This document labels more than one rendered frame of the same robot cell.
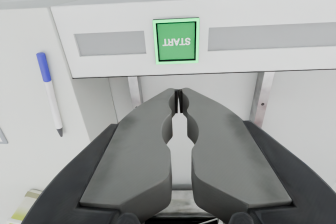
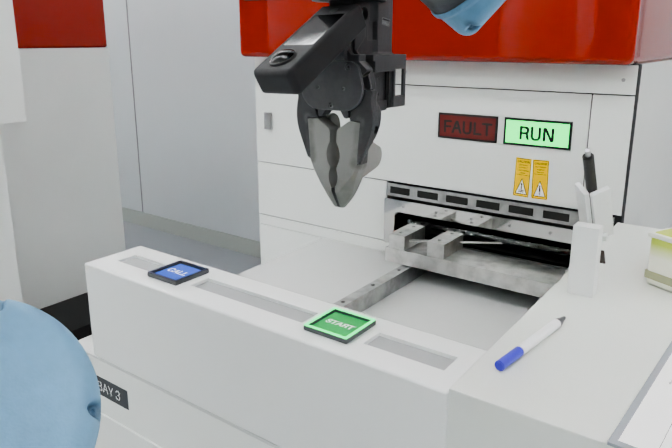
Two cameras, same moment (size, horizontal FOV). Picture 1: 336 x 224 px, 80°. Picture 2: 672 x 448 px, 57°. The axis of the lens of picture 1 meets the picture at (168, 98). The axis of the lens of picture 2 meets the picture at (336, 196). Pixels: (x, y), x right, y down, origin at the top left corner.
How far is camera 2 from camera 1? 56 cm
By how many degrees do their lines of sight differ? 54
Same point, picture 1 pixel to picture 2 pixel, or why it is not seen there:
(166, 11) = (327, 343)
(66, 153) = (583, 309)
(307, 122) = not seen: hidden behind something
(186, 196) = (489, 274)
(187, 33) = (324, 324)
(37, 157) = (640, 319)
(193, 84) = not seen: hidden behind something
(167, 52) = (355, 322)
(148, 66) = (387, 326)
